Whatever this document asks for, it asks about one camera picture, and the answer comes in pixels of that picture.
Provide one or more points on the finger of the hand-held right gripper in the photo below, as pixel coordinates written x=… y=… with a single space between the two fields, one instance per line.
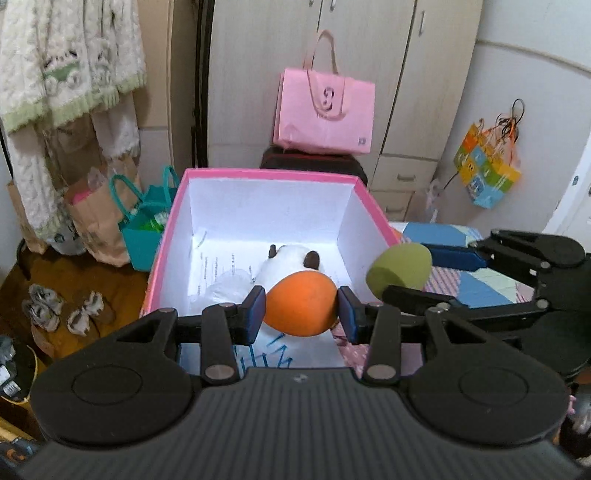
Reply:
x=457 y=258
x=415 y=297

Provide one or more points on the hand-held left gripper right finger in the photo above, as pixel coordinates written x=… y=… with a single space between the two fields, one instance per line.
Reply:
x=348 y=318

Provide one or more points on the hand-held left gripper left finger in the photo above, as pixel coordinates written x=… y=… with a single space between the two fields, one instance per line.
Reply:
x=256 y=318

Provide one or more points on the green egg-shaped sponge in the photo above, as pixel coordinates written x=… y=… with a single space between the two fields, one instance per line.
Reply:
x=397 y=270

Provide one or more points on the pink floral cloth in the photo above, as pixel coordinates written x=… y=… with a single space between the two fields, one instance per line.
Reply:
x=348 y=357

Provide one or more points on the white plastic packet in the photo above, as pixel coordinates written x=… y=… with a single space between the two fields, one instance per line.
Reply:
x=228 y=286

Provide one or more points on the blue white tissue pack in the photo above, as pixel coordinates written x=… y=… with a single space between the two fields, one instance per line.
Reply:
x=277 y=357

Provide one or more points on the orange egg-shaped sponge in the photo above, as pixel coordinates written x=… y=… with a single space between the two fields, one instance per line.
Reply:
x=300 y=302

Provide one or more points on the white brown-patched plush toy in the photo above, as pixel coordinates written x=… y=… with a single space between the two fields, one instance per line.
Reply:
x=286 y=258

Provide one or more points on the pink cardboard box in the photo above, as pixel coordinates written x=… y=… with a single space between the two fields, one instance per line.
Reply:
x=258 y=203

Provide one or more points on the white hanging plastic bag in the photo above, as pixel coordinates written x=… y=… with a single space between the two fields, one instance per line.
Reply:
x=431 y=198

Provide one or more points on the printed paper sheet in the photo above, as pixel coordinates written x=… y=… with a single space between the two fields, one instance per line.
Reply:
x=217 y=261

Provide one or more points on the colourful gift bag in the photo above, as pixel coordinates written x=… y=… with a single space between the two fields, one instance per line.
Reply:
x=485 y=175

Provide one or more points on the white door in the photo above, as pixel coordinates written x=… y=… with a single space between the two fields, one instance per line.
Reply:
x=577 y=203

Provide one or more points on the teal tote bag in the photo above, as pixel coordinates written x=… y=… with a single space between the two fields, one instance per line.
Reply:
x=138 y=249

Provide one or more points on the green packet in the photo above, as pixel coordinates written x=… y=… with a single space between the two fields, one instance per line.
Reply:
x=150 y=224

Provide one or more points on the brown paper bag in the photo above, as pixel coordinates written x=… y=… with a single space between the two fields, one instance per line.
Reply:
x=97 y=226

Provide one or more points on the pink tote bag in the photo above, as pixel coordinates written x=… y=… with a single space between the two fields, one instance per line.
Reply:
x=323 y=129

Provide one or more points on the white printed plastic bag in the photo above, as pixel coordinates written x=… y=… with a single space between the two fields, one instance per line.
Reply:
x=67 y=240

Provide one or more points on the black clothes rack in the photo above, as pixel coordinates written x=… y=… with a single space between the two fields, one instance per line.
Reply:
x=202 y=92

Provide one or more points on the cream fluffy pyjama pants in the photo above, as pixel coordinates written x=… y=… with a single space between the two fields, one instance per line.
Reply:
x=115 y=129

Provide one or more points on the beige wardrobe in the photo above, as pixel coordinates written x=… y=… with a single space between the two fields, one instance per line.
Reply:
x=258 y=69

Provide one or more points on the cream fluffy pyjama jacket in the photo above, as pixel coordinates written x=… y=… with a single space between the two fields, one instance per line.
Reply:
x=46 y=37

